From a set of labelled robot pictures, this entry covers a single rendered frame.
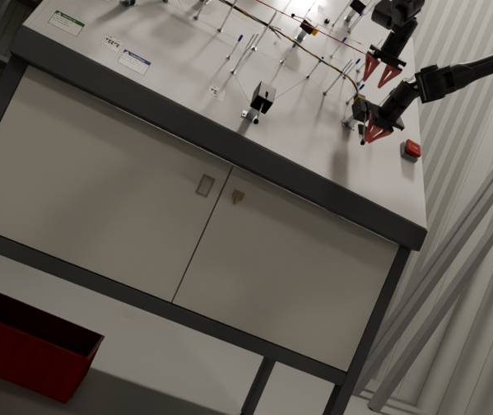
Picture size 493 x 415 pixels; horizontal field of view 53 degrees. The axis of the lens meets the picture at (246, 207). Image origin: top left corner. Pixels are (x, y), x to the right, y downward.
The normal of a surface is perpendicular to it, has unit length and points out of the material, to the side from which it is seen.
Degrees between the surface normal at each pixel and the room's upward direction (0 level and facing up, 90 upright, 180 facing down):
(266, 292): 90
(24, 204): 90
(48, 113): 90
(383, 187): 53
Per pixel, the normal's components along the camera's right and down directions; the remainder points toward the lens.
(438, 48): 0.36, 0.09
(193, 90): 0.45, -0.51
